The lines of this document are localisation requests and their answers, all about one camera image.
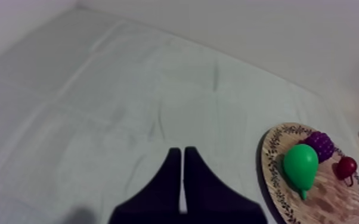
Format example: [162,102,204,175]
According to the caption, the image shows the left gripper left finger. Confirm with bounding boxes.
[108,147,182,224]

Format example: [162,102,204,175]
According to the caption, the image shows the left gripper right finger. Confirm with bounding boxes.
[183,145,268,224]

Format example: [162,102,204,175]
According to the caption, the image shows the round wooden board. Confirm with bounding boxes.
[261,122,359,224]

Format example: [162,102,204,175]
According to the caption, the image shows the green toy pear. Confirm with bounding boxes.
[283,144,320,201]

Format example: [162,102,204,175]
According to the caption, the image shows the purple toy grapes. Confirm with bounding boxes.
[304,130,335,164]

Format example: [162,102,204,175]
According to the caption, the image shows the small red fruit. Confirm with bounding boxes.
[336,156,358,187]

